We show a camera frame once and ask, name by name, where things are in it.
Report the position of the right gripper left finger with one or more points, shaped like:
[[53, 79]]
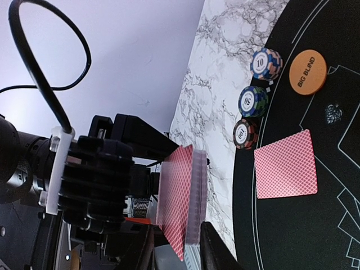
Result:
[[140, 254]]

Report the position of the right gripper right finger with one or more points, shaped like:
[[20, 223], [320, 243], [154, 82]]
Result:
[[214, 253]]

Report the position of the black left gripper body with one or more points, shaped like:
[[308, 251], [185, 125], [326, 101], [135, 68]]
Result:
[[90, 186]]

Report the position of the red playing card deck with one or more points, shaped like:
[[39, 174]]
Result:
[[183, 190]]

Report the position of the red card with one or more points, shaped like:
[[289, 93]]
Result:
[[286, 168]]

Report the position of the red chip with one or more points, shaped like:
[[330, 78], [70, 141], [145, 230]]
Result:
[[245, 134]]

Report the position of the green chip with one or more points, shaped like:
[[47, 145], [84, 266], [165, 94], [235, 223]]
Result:
[[253, 102]]

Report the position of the grey chip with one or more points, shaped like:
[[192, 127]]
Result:
[[266, 64]]

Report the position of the orange big blind button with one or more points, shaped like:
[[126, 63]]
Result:
[[308, 72]]

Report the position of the round black poker mat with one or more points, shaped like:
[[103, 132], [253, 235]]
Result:
[[319, 231]]

